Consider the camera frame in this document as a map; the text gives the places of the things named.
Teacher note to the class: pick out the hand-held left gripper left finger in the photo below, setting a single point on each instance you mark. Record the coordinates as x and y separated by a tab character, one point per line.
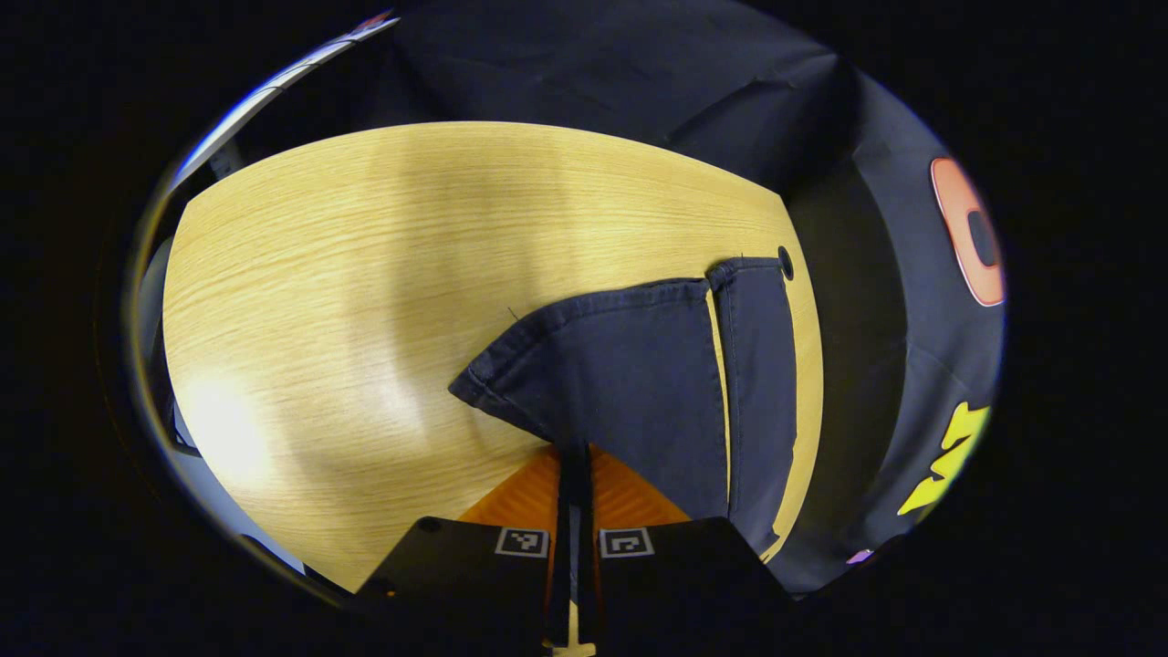
456	570

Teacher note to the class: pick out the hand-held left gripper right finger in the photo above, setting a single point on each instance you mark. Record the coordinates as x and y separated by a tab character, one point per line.
693	570

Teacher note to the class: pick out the dark jeans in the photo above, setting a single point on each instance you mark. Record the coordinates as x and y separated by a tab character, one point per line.
630	383

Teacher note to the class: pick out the black backdrop cloth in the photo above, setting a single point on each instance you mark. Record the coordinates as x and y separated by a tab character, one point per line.
593	64

